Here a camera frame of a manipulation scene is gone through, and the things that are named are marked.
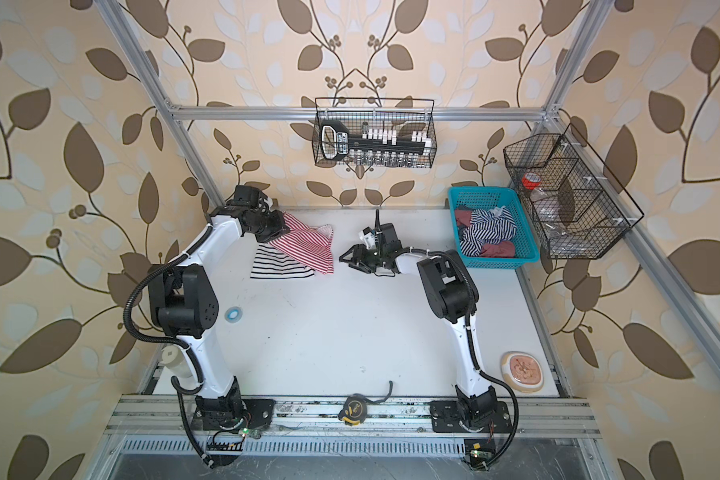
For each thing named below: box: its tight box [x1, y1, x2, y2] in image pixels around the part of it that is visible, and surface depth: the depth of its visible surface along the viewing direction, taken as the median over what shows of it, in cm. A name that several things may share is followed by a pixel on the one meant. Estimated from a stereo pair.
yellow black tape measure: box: [338, 380, 394, 426], surface depth 74 cm
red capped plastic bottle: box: [521, 172, 561, 224], surface depth 83 cm
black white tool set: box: [320, 119, 432, 165], surface depth 85 cm
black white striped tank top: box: [250, 242, 315, 279], surface depth 103 cm
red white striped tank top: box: [269, 212, 335, 275], surface depth 100 cm
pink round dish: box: [500, 351, 544, 393], surface depth 80 cm
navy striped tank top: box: [460, 207, 517, 257], surface depth 107 cm
